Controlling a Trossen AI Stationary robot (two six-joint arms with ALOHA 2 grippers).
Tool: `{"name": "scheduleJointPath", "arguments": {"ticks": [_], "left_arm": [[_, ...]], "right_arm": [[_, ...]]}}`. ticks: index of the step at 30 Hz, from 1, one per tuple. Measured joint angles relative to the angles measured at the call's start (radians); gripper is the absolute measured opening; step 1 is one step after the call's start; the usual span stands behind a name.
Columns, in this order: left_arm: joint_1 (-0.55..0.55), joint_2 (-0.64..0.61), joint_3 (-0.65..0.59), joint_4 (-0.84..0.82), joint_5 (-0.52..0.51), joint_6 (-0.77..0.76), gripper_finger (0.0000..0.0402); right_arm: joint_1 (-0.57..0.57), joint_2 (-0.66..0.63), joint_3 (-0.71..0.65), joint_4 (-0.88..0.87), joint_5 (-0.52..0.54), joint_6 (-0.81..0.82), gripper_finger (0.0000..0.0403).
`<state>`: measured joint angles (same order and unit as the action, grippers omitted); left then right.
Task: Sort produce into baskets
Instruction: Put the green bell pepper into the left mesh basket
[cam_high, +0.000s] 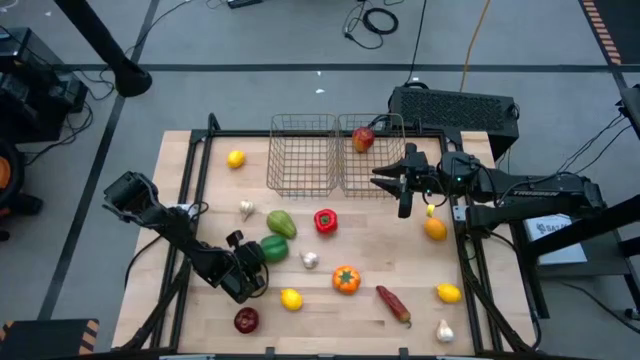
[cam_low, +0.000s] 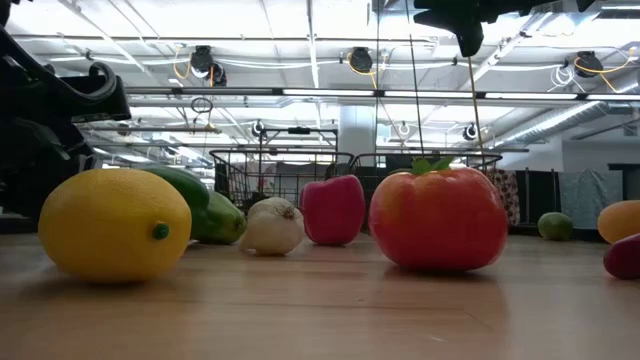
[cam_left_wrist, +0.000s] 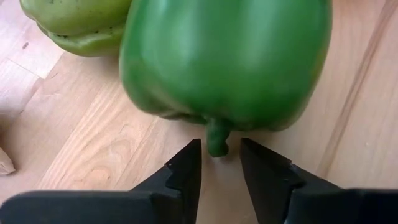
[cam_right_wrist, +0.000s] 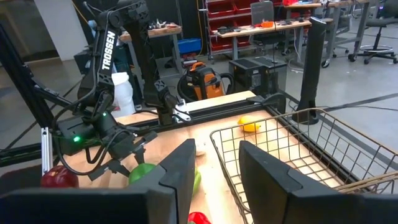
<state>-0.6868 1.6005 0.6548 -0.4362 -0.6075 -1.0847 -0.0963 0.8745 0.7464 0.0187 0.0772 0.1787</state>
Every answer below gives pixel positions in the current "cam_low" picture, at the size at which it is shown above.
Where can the yellow lemon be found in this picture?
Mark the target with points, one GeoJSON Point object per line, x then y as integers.
{"type": "Point", "coordinates": [110, 225]}

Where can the green bell pepper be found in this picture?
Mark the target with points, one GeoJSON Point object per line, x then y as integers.
{"type": "Point", "coordinates": [185, 187]}

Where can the orange tomato with green leaf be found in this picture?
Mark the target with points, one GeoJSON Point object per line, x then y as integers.
{"type": "Point", "coordinates": [437, 220]}

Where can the green lime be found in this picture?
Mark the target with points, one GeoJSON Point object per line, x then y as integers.
{"type": "Point", "coordinates": [555, 226]}

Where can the red bell pepper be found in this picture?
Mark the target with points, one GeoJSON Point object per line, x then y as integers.
{"type": "Point", "coordinates": [332, 212]}

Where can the yellow orange mango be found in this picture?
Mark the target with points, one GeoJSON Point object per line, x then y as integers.
{"type": "Point", "coordinates": [622, 220]}

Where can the white garlic bulb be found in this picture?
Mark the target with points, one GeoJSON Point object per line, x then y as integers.
{"type": "Point", "coordinates": [272, 230]}

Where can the dark red chili pepper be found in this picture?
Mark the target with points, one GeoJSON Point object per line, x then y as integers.
{"type": "Point", "coordinates": [625, 257]}

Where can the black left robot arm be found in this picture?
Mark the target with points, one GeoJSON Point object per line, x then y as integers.
{"type": "Point", "coordinates": [30, 75]}

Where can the long ceiling light strip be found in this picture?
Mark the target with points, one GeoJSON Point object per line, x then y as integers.
{"type": "Point", "coordinates": [530, 95]}

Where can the patterned hanging cloth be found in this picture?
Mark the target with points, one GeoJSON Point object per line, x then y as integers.
{"type": "Point", "coordinates": [507, 195]}

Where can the black partition panel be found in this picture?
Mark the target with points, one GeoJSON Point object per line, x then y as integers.
{"type": "Point", "coordinates": [537, 200]}

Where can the pale blue hanging cloth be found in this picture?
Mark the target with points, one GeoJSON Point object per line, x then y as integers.
{"type": "Point", "coordinates": [582, 200]}

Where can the silver ceiling duct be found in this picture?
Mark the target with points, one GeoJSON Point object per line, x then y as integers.
{"type": "Point", "coordinates": [560, 122]}

